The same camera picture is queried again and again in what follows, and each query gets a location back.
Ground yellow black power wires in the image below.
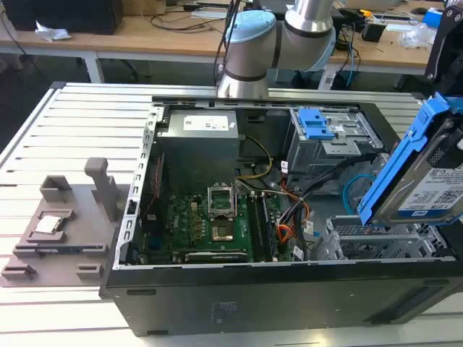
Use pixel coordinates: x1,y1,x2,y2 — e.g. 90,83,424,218
235,134,274,181

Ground metal disk bay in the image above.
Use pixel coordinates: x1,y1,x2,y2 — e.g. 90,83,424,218
324,214,451,262

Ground CPU socket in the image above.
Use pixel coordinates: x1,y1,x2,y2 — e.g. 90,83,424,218
211,220,237,242

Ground green motherboard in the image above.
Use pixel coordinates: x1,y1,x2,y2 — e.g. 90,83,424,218
138,191,291,264

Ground clear plastic bag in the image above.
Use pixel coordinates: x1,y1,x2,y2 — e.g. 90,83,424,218
400,22,436,50

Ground black disk wire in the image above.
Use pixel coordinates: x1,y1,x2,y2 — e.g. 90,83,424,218
298,153,385,203

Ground black RAM slots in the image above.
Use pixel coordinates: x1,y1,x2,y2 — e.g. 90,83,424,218
248,192,280,262

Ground small black box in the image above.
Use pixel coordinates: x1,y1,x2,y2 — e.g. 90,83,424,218
361,20,387,43

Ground metal socket cover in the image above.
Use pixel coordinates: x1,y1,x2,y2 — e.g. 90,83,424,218
206,183,239,222

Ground black open PC case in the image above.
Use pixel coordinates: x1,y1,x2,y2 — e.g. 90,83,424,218
98,95,463,338

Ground blue plastic drive latch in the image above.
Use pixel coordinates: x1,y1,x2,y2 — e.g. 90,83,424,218
298,107,336,141

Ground blue disk wire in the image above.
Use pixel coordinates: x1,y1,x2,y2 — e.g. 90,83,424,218
341,173,378,218

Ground silver CPU chip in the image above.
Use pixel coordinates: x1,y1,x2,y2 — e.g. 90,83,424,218
34,215,61,234

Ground orange red wire bundle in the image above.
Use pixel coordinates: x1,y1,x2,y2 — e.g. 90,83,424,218
276,197,313,247

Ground blue cardboard box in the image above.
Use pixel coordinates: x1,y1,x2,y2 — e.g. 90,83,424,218
422,7,445,27

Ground large black box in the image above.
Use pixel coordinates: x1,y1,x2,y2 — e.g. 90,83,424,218
1,0,124,36

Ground dark RAM stick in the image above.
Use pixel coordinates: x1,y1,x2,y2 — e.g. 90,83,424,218
35,245,104,255

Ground grey parts rack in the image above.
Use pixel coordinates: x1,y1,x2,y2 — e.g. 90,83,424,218
0,157,132,288

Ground crumpled white paper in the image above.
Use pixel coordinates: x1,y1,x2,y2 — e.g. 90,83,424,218
33,20,72,41

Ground grey power supply unit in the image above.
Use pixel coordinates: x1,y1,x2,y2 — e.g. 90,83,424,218
157,109,242,160

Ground hard disk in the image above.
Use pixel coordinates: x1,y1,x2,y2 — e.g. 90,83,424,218
357,91,463,228

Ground wooden desk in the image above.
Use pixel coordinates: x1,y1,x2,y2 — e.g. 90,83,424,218
0,0,463,85

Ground metal drive cage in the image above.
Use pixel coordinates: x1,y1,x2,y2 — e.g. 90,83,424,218
285,106,385,175

